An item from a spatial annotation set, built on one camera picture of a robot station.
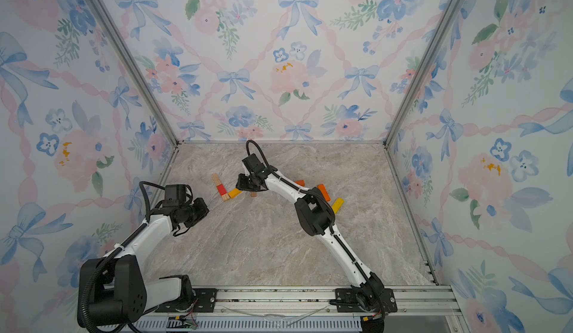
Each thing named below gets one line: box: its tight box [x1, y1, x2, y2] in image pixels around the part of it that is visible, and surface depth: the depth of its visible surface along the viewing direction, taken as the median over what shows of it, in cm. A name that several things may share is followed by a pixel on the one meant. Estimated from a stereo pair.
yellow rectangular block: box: [228, 188, 243, 199], surface depth 102 cm
